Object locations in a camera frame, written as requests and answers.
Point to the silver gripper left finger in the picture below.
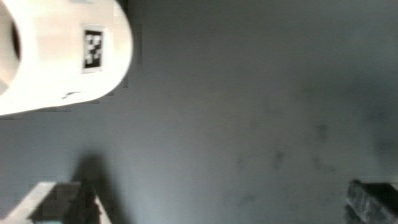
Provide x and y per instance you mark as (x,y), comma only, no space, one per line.
(59,203)

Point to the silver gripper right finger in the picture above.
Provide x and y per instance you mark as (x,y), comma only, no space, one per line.
(371,203)

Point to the white lamp shade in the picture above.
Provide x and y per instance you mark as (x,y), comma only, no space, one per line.
(66,49)

